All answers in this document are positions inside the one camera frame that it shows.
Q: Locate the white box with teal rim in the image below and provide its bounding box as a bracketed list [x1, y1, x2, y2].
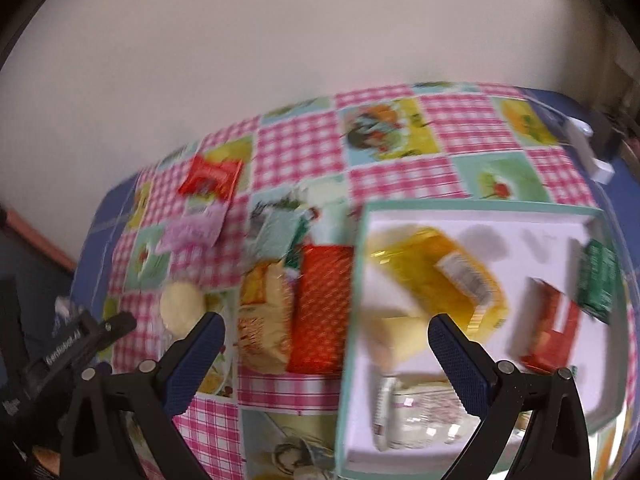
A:
[334, 200, 628, 478]

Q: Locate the pink checkered tablecloth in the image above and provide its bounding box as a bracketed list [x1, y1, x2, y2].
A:
[102, 80, 640, 480]

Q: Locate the pink snack packet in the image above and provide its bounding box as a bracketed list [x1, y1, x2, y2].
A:
[159, 202, 227, 253]

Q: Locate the white snack packet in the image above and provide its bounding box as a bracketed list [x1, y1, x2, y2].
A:
[372, 375, 481, 453]

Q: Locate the black power adapter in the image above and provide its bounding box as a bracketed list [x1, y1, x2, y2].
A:
[587, 107, 621, 158]

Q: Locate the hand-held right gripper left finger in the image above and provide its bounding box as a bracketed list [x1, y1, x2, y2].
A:
[59, 311, 226, 480]

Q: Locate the yellow orange snack packet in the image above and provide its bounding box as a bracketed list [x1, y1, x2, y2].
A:
[236, 260, 296, 376]

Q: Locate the clear-wrapped round yellow cake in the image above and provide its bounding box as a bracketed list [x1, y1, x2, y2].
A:
[159, 280, 207, 336]

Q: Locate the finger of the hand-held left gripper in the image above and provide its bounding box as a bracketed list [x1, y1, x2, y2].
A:
[90, 311, 138, 357]

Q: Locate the silver teal snack packet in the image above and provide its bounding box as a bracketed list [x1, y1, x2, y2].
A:
[250, 205, 313, 268]

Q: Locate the shiny red snack packet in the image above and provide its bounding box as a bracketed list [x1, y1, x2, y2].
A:
[177, 155, 244, 203]

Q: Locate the pink brown board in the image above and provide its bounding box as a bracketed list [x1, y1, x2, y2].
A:
[0, 205, 77, 272]

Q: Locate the red packet with white stripe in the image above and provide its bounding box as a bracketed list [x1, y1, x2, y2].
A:
[519, 277, 583, 373]

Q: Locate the green snack packet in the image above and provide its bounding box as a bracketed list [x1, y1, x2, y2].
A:
[576, 239, 621, 325]

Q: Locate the yellow jelly packet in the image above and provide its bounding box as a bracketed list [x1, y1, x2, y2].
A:
[367, 227, 510, 343]

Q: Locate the red patterned snack packet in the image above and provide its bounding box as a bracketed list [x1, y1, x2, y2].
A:
[285, 244, 357, 375]

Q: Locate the white power strip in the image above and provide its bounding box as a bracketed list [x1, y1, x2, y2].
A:
[562, 116, 615, 185]

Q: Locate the crumpled blue white wrapper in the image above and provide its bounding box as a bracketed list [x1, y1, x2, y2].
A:
[52, 297, 83, 328]

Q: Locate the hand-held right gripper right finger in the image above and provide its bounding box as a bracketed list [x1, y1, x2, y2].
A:
[427, 314, 593, 480]

